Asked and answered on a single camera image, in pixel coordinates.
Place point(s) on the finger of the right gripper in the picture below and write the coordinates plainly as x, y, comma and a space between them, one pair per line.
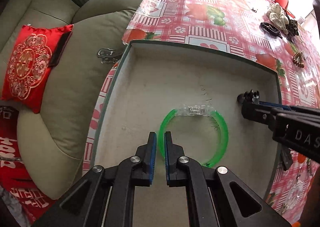
255, 110

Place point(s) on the red embroidered cushion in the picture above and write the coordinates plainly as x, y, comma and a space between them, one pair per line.
36, 52

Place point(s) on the green translucent bangle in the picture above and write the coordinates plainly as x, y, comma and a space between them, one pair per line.
200, 129

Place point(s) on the metal tablecloth clip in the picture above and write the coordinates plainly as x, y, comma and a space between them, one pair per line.
109, 56

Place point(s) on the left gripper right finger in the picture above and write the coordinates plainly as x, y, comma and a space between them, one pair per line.
174, 176

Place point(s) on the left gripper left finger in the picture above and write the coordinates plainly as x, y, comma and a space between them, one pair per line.
144, 171

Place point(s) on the white polka dot scrunchie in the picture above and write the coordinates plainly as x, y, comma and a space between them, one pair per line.
277, 16

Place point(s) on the beige green sofa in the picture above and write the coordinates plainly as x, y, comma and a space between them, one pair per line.
52, 142

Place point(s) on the red printed fabric bag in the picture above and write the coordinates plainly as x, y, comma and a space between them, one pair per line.
22, 203

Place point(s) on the dark leopard scrunchie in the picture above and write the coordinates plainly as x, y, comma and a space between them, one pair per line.
292, 28

